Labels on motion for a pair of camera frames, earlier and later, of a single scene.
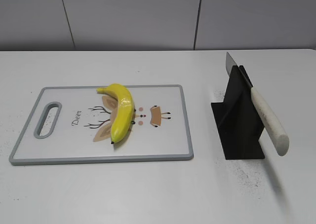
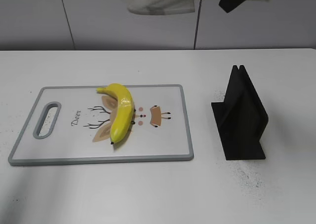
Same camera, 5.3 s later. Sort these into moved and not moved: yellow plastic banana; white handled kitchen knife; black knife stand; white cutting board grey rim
Moved: white handled kitchen knife
Not moved: white cutting board grey rim; yellow plastic banana; black knife stand
